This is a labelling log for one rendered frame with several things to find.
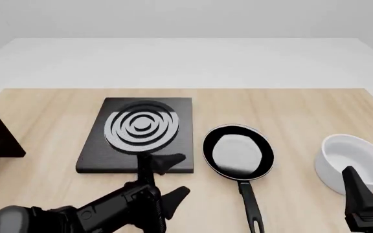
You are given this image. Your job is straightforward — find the black frying pan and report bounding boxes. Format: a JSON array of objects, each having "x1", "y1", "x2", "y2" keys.
[{"x1": 202, "y1": 124, "x2": 276, "y2": 233}]

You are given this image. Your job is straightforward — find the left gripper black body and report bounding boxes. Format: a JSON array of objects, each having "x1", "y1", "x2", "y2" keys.
[{"x1": 136, "y1": 153, "x2": 168, "y2": 233}]

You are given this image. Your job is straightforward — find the flat black stove plate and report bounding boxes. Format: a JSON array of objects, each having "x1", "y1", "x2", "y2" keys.
[{"x1": 75, "y1": 97, "x2": 196, "y2": 175}]

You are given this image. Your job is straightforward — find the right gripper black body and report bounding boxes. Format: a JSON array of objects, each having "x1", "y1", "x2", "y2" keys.
[{"x1": 344, "y1": 209, "x2": 373, "y2": 233}]

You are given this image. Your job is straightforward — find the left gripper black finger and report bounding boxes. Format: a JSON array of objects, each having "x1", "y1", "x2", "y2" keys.
[
  {"x1": 150, "y1": 153, "x2": 187, "y2": 176},
  {"x1": 161, "y1": 185, "x2": 191, "y2": 219}
]

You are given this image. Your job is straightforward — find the white bowl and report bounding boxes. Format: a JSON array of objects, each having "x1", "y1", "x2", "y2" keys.
[{"x1": 314, "y1": 133, "x2": 373, "y2": 196}]

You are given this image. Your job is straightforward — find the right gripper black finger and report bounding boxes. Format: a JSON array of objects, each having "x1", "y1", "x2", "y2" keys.
[{"x1": 341, "y1": 165, "x2": 373, "y2": 217}]

